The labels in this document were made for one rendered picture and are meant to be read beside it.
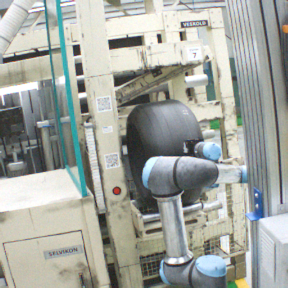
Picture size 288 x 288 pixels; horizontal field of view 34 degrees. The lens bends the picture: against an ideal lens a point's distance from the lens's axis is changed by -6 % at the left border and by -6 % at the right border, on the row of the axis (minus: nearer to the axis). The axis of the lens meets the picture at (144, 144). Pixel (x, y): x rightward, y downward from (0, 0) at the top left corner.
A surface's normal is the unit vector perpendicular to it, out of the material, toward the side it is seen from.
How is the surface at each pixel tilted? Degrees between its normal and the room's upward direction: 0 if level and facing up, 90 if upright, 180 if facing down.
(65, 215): 90
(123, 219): 90
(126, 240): 90
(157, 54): 90
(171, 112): 32
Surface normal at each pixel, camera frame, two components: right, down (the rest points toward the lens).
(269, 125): 0.10, 0.17
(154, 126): -0.15, -0.49
